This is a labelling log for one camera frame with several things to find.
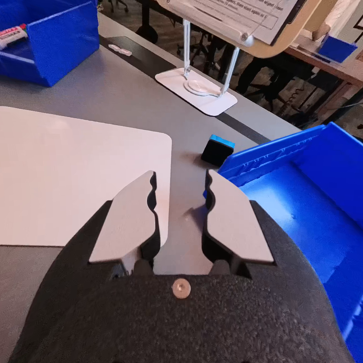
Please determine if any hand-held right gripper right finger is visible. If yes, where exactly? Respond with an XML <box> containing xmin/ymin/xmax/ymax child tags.
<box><xmin>202</xmin><ymin>169</ymin><xmax>275</xmax><ymax>267</ymax></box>

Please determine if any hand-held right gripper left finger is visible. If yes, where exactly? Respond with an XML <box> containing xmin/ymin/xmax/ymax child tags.
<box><xmin>89</xmin><ymin>170</ymin><xmax>161</xmax><ymax>266</ymax></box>

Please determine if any blue open-front storage bin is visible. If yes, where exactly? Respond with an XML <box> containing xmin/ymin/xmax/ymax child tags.
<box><xmin>219</xmin><ymin>122</ymin><xmax>363</xmax><ymax>363</ymax></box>

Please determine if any blue whiteboard eraser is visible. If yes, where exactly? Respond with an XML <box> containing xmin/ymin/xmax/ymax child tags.
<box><xmin>200</xmin><ymin>135</ymin><xmax>236</xmax><ymax>167</ymax></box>

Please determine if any red whiteboard marker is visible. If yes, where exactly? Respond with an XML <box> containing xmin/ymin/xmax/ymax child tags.
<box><xmin>0</xmin><ymin>24</ymin><xmax>28</xmax><ymax>50</ymax></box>

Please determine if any white stand with round base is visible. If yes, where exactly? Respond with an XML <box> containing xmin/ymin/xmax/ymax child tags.
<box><xmin>182</xmin><ymin>19</ymin><xmax>253</xmax><ymax>99</ymax></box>

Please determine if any small white object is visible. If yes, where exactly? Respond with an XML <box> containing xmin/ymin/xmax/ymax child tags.
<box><xmin>108</xmin><ymin>44</ymin><xmax>133</xmax><ymax>57</ymax></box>

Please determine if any wooden desk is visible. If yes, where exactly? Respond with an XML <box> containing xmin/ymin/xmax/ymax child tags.
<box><xmin>284</xmin><ymin>34</ymin><xmax>363</xmax><ymax>88</ymax></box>

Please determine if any shallow blue bin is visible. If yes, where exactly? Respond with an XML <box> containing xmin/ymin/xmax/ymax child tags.
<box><xmin>318</xmin><ymin>35</ymin><xmax>359</xmax><ymax>63</ymax></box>

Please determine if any white paper sign board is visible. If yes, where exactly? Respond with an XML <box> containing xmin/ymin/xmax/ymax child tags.
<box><xmin>156</xmin><ymin>0</ymin><xmax>324</xmax><ymax>59</ymax></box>

